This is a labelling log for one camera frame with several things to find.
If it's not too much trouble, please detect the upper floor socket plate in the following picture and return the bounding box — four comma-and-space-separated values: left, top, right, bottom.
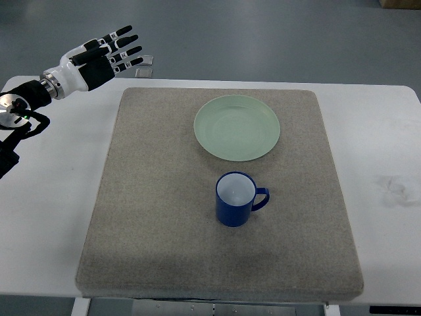
141, 55, 153, 66

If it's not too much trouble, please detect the lower floor socket plate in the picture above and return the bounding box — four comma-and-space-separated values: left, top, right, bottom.
135, 68, 153, 78

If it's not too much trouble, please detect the floor socket plate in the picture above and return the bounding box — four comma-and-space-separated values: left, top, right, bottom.
135, 68, 153, 78
141, 55, 153, 66

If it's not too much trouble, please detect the cardboard box corner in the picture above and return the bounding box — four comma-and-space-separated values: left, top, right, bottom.
379, 0, 421, 10

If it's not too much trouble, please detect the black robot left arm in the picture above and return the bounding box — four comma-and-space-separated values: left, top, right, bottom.
1, 80, 52, 176

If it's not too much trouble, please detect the light green plate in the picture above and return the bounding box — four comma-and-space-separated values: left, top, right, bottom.
193, 95, 281, 162

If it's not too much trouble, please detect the blue mug white inside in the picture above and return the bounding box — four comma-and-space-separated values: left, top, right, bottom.
215, 171, 270, 227

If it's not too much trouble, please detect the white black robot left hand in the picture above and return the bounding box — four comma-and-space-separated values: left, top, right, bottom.
39, 25, 143, 99

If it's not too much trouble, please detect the beige felt mat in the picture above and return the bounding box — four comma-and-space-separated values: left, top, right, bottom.
75, 88, 364, 302

